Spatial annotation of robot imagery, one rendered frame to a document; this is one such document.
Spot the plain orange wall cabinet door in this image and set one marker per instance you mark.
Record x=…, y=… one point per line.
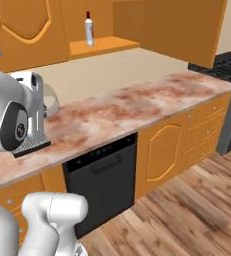
x=183, y=26

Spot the silver drawer knob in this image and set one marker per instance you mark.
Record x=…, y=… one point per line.
x=214, y=108
x=207, y=132
x=202, y=153
x=9, y=201

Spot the orange drawer front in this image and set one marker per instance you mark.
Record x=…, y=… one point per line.
x=198, y=153
x=208, y=110
x=203, y=133
x=17, y=193

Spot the orange arched base cabinet door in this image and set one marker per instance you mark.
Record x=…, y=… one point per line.
x=163, y=153

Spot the orange arched wall cabinet door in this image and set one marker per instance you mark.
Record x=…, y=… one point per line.
x=27, y=36

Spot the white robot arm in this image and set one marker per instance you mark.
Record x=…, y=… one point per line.
x=3, y=106

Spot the black dishwasher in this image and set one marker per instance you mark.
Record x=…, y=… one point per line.
x=103, y=193

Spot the silver base cabinet door knob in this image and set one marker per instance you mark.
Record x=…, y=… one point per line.
x=189, y=117

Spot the orange open wall cabinet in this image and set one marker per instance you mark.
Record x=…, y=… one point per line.
x=103, y=45

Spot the silver coffee machine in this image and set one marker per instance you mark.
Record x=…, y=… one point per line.
x=37, y=100

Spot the white liquor bottle red cap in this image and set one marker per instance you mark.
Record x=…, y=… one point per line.
x=89, y=31

